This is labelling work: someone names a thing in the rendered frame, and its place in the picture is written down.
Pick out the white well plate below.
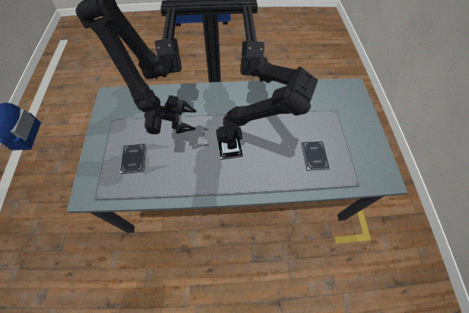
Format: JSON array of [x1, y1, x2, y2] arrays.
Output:
[[221, 142, 239, 153]]

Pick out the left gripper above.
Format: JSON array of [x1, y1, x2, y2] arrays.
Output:
[[216, 126, 243, 143]]

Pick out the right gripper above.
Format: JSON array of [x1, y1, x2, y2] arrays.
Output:
[[171, 100, 196, 133]]

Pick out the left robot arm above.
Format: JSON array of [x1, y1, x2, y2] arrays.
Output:
[[218, 56, 318, 150]]

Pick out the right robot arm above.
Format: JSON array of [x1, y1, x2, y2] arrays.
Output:
[[75, 0, 182, 134]]

